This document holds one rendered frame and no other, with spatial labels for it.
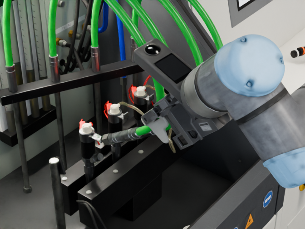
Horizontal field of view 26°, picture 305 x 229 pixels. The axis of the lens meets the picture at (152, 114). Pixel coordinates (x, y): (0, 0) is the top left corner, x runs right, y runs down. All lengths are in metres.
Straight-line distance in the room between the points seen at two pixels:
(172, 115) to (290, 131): 0.22
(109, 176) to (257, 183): 0.30
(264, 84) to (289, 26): 1.02
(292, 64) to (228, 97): 0.89
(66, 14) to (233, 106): 0.78
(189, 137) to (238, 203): 0.36
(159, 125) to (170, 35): 0.43
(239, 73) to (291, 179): 0.15
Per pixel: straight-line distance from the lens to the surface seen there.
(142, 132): 1.12
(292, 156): 0.81
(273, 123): 0.80
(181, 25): 1.19
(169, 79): 0.95
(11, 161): 1.57
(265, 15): 1.68
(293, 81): 1.62
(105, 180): 1.30
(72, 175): 1.32
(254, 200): 1.36
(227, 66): 0.78
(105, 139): 1.20
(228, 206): 1.29
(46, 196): 1.50
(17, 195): 1.52
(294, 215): 1.65
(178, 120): 0.96
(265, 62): 0.79
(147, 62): 0.97
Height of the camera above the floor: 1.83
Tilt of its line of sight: 35 degrees down
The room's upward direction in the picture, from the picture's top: straight up
